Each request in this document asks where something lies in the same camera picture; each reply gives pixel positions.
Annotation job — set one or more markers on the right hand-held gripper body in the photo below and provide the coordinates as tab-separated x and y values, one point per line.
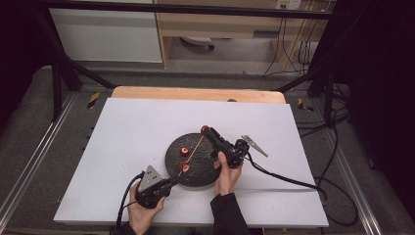
235	151

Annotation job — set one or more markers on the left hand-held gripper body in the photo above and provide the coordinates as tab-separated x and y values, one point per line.
150	189

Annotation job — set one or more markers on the red hawthorn piece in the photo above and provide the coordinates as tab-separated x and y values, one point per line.
184	166
204	129
184	151

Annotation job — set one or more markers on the thin wooden skewer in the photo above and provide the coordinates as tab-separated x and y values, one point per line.
195	150

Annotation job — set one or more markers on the round black speckled plate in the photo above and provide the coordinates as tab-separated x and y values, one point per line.
199	163

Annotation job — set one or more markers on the person's right hand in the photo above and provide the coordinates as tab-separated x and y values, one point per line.
228	178

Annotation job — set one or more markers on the person's left hand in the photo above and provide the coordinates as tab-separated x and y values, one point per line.
143	215

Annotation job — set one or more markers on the light wooden table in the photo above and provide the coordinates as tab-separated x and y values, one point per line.
182	93

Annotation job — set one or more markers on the white table sheet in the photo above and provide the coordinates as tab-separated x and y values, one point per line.
140	130

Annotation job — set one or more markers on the yellow black floor tape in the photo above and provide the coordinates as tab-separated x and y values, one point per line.
304	105
93	100

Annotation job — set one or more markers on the white flat device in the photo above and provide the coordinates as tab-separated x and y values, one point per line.
195	40

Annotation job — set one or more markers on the light wooden desk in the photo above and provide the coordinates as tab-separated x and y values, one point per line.
208	24

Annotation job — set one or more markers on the white cabinet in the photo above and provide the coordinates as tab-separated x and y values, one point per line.
107	36

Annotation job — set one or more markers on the black curtain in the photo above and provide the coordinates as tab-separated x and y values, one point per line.
385	81
16	49

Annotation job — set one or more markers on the aluminium floor rail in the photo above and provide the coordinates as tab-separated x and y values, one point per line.
36	153
354	182

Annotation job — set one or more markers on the black metal frame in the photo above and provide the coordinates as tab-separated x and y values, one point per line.
182	8

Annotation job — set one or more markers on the white wall power socket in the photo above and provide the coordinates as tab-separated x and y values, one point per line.
288	4

